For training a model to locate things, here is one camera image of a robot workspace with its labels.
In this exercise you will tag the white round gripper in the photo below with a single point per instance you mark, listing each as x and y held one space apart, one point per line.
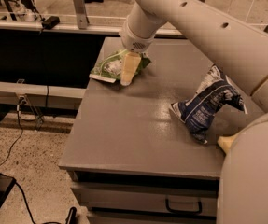
135 38

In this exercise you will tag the green jalapeno chip bag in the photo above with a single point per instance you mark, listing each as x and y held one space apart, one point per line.
109 69

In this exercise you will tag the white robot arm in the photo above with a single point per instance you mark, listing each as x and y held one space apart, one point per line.
241 51

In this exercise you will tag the blue white chip bag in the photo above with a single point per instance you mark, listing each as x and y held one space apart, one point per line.
213 93

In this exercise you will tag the black power adapter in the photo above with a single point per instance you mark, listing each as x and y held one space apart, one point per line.
50 22

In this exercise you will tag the yellow foam sponge block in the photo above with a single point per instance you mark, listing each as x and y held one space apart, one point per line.
225 142

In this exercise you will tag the left metal glass bracket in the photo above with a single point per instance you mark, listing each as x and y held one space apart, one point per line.
81 14

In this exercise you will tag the metal rail beam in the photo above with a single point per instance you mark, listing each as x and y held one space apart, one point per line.
42 95

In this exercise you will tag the drawer with black handle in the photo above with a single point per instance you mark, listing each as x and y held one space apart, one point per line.
113 203

